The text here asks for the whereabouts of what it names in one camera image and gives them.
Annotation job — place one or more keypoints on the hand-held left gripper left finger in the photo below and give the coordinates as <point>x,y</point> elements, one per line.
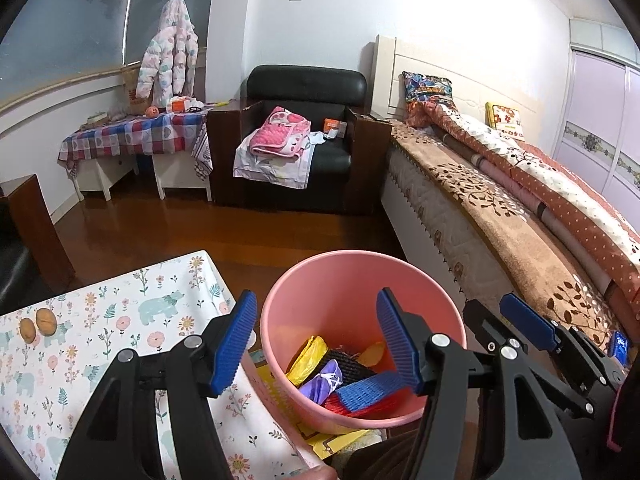
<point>232,345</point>

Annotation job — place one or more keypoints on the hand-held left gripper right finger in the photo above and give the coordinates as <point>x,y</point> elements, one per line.
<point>397,340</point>

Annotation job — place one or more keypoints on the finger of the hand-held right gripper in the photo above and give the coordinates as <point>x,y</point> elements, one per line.
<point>530,320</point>
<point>482,322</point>

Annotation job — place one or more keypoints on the round orange peel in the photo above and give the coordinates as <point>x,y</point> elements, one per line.
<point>372,355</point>

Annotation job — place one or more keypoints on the black foam fruit net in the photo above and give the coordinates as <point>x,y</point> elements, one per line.
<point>350,362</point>

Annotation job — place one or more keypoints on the blue foam fruit net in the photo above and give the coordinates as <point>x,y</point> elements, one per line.
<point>370,387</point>

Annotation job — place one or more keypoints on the yellow plastic bag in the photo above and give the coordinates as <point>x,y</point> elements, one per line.
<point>305,362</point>

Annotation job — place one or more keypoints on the red foam fruit net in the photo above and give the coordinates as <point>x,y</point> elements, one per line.
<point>360,406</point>

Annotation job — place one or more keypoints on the pink plastic bucket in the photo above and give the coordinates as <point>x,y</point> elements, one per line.
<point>325,300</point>

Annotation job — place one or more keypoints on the purple face mask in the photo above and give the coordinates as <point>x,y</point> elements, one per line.
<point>325,382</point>

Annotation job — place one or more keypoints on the small blue packet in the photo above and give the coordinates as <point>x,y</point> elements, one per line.
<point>620,346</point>

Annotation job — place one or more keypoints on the bed with cream headboard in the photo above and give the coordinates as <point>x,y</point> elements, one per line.
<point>440,230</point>

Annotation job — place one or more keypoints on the floral bear tablecloth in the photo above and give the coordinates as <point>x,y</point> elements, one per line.
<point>125,340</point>

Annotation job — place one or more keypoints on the brown floral blanket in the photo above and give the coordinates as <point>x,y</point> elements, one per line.
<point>500,210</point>

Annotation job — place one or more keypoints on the person's dark pants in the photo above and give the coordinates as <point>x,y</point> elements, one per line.
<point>380,460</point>

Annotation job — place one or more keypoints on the dotted patchwork quilt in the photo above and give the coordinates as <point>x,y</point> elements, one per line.
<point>565,185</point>

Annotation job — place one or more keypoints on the white desk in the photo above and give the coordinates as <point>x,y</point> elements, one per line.
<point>175,175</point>

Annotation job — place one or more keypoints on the large walnut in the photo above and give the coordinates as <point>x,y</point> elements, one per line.
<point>47,321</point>

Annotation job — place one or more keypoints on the yellow patterned pillow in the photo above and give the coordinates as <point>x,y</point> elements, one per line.
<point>505,120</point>

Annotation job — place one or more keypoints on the small walnut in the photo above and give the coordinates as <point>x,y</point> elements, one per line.
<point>27,331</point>

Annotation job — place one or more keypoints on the pink folded clothing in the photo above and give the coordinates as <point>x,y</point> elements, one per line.
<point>277,132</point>

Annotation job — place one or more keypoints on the small orange box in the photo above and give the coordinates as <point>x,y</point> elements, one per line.
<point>332,127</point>

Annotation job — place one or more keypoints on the lilac wardrobe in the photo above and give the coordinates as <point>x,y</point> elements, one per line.
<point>595,100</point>

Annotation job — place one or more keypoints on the colourful cartoon pillow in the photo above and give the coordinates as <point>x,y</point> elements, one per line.
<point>430,92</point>

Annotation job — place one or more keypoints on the plaid tablecloth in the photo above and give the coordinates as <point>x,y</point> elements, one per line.
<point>125,135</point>

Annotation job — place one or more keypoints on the black armchair with wooden sides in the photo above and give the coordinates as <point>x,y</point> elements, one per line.
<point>305,85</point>
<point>30,220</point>

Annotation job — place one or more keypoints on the orange white box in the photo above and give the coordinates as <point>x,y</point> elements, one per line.
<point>179,105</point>

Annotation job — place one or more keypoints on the orange fruit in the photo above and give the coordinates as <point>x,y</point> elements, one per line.
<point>152,111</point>

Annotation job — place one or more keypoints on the flat book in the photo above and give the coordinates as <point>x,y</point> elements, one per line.
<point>96,118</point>

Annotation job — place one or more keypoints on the white patterned puffer jacket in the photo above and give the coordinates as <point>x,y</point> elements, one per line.
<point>167,55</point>

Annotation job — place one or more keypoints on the large window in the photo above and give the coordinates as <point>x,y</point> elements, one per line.
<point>60,20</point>

